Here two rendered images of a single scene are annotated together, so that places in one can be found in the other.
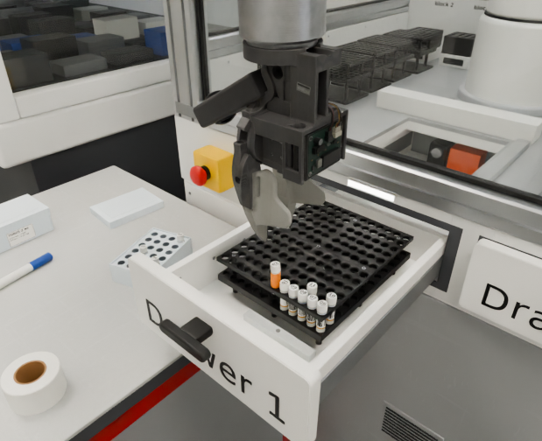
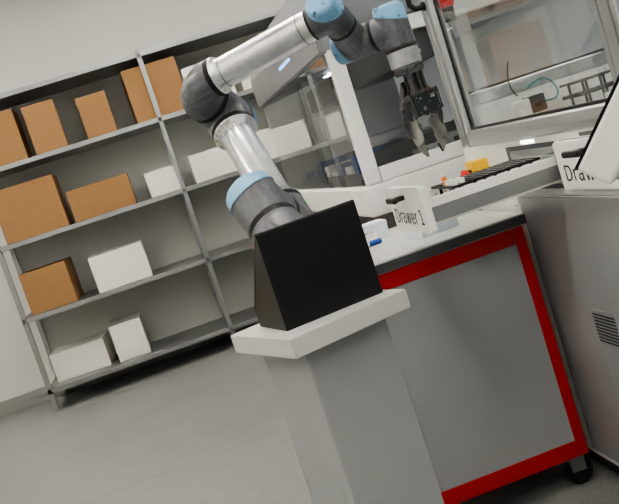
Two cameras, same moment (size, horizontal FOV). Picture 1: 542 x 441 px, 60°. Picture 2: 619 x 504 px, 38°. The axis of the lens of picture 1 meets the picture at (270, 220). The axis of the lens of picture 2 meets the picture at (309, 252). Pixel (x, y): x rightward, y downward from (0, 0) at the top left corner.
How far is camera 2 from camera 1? 181 cm
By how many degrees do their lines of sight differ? 46
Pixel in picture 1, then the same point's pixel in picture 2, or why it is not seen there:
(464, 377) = (596, 247)
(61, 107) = (410, 171)
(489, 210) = (555, 123)
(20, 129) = (382, 188)
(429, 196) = (539, 129)
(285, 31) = (398, 63)
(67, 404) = not seen: hidden behind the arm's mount
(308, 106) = (412, 86)
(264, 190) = (416, 128)
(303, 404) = (421, 203)
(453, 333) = (580, 216)
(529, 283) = not seen: hidden behind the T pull
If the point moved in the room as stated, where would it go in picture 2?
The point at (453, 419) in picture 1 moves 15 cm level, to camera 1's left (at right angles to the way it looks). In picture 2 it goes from (609, 291) to (548, 299)
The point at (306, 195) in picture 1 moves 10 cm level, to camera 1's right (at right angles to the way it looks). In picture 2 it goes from (442, 131) to (479, 120)
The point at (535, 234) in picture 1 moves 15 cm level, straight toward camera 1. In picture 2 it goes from (565, 126) to (507, 146)
